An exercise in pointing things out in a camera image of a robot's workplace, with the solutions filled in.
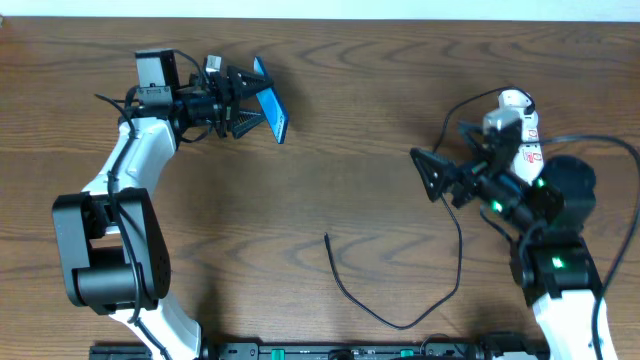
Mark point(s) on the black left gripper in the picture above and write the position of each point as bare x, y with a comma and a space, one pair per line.
222, 105

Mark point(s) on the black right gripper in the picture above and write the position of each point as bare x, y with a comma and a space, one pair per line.
463, 181

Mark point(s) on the blue Galaxy smartphone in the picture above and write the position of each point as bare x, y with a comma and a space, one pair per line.
272, 105

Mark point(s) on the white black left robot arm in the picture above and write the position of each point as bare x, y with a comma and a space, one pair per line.
113, 255

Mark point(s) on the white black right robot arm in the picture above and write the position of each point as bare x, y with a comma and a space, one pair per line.
550, 260

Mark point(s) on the white power strip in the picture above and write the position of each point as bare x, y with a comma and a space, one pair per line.
528, 161

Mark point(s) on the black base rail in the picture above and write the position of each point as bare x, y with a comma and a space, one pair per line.
498, 345

